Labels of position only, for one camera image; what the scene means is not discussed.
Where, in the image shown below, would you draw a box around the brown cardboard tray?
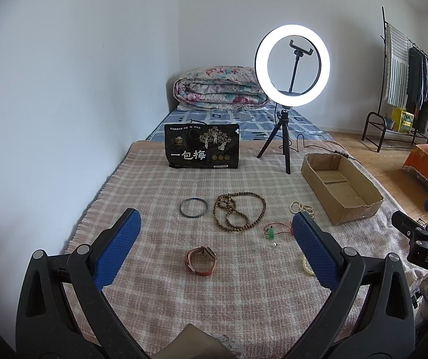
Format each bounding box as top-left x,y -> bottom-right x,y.
301,153 -> 384,225

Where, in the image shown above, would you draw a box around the red cord jade pendant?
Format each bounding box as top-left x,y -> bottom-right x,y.
263,222 -> 293,240

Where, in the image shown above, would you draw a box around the black printed snack bag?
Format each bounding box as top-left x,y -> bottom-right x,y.
165,122 -> 240,169

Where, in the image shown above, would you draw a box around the black power cable with switch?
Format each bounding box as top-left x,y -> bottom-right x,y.
288,134 -> 361,165

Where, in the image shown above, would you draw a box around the yellow box on rack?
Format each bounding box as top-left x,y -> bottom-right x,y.
390,107 -> 415,134

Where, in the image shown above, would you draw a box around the black clothes rack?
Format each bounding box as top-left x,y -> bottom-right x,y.
361,17 -> 428,152

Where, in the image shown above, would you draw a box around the dark hanging clothes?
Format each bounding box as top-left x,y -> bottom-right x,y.
406,47 -> 428,134

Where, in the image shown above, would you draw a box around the folded floral quilt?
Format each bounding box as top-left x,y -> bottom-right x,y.
173,66 -> 269,110

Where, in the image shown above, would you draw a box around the brown wooden bead necklace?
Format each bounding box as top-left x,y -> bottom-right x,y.
213,190 -> 268,233

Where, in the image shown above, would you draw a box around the white pearl necklace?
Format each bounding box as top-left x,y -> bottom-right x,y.
289,199 -> 316,218

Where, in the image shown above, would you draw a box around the blue patterned bed sheet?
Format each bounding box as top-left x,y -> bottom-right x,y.
147,103 -> 333,142

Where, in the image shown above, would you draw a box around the dark bangle bracelet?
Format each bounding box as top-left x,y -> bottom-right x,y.
179,196 -> 209,219

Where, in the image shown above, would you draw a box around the pink plaid blanket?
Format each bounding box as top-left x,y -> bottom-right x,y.
66,141 -> 408,358

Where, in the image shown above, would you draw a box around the white ring light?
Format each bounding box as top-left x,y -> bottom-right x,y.
255,24 -> 331,108

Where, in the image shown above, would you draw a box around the black tripod stand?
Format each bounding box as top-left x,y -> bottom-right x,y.
256,104 -> 292,174

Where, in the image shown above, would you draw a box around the striped hanging towel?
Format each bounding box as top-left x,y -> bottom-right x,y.
383,23 -> 410,109

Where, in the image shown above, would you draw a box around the cream bead bracelet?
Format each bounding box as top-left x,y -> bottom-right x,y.
300,255 -> 317,277

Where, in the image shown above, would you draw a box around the brown leather wrist watch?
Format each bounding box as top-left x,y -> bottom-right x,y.
185,246 -> 217,277

